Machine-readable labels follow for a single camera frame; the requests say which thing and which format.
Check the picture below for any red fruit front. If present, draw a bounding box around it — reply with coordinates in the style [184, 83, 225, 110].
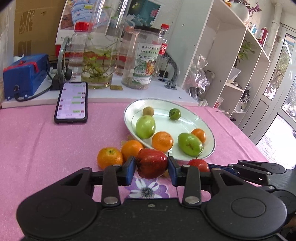
[188, 159, 210, 172]

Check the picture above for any red fruit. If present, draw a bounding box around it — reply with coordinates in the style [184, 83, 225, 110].
[188, 159, 210, 172]
[135, 149, 168, 179]

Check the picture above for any small orange tangerine back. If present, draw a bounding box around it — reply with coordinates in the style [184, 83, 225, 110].
[191, 128, 207, 144]

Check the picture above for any large green jujube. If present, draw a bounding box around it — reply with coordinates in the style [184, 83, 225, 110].
[178, 133, 204, 157]

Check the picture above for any red fruit back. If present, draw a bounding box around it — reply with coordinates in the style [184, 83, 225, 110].
[135, 149, 168, 179]

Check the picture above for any large orange tangerine front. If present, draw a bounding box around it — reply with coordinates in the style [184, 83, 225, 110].
[152, 132, 174, 153]

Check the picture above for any small green round fruit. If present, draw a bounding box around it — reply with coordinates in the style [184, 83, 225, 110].
[169, 108, 181, 121]

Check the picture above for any small brown longan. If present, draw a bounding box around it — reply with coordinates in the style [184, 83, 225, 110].
[142, 106, 154, 116]

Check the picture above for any pink floral tablecloth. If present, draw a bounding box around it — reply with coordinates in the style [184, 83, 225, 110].
[1, 103, 268, 240]

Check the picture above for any white blue-rimmed plate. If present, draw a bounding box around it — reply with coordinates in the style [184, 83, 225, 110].
[123, 98, 216, 161]

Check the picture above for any black smartphone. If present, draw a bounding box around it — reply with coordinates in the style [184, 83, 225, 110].
[54, 82, 88, 124]

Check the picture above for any white shelf unit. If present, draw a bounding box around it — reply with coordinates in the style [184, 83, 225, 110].
[167, 0, 271, 130]

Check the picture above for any crumpled clear plastic bag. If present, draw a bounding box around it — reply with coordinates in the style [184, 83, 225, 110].
[183, 55, 210, 100]

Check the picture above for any white board platform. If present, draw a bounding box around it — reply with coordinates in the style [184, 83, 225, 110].
[1, 80, 198, 108]

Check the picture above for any blue electric device box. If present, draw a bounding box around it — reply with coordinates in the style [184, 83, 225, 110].
[3, 54, 49, 101]

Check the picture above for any cola bottle red cap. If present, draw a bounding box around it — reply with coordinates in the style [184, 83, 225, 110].
[152, 24, 170, 78]

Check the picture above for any glass vase with plants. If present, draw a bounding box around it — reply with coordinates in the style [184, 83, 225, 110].
[81, 1, 120, 89]

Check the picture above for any clear bottle behind jar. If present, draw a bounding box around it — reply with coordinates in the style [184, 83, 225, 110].
[115, 26, 134, 76]

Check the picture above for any red-capped clear bottle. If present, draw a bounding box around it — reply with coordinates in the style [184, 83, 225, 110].
[68, 22, 89, 78]

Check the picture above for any clear jar with label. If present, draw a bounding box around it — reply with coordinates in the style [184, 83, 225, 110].
[121, 26, 161, 90]

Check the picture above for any brown cardboard box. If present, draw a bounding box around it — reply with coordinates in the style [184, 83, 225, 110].
[14, 0, 66, 56]

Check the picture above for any grey metal clamp bracket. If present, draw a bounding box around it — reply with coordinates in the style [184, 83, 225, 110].
[162, 51, 181, 90]

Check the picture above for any grey metal bracket left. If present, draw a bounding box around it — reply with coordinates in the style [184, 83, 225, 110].
[50, 36, 72, 90]

